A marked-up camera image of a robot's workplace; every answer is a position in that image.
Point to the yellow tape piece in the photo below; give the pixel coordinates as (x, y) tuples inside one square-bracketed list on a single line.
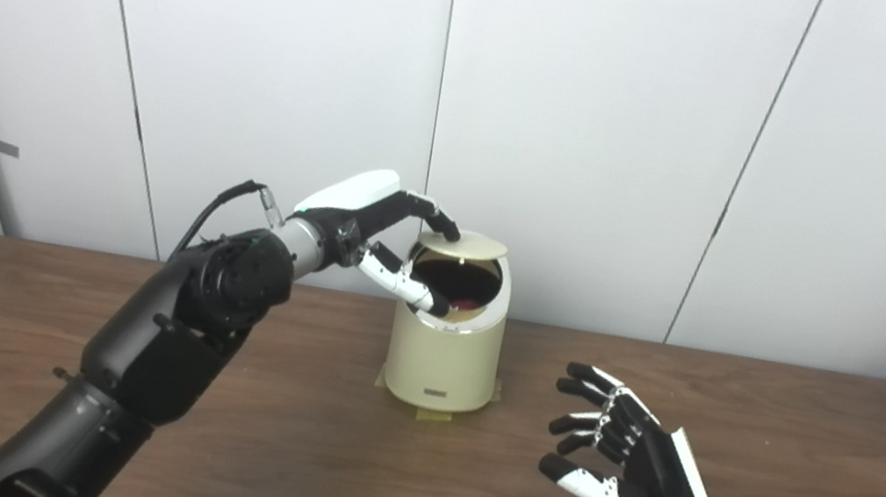
[(434, 415), (380, 379)]

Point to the red apple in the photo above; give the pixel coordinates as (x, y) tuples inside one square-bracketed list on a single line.
[(468, 302)]

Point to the small gray wall tag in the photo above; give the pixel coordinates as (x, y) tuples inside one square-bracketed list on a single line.
[(8, 149)]

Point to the black and white right hand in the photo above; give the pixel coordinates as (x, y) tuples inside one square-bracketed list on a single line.
[(663, 488)]

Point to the cream round bin lid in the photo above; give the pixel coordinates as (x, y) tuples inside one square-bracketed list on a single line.
[(474, 246)]

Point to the black and white left hand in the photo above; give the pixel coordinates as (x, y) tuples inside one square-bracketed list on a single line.
[(343, 206)]

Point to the cream-colored bin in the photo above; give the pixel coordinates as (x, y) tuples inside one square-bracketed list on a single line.
[(442, 364)]

